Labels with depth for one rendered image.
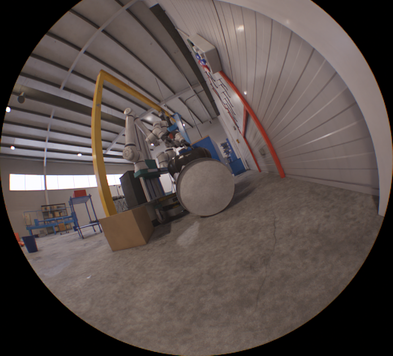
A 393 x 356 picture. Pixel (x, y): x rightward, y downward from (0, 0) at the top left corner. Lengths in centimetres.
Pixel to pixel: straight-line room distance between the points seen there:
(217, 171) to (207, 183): 15
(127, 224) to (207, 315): 87
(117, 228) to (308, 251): 113
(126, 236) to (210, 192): 82
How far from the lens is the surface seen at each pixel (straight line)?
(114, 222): 111
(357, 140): 51
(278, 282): 36
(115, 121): 832
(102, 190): 215
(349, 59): 36
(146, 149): 208
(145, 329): 42
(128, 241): 111
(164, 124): 222
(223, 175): 115
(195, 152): 127
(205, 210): 112
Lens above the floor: 30
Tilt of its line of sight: 11 degrees up
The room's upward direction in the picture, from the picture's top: 23 degrees counter-clockwise
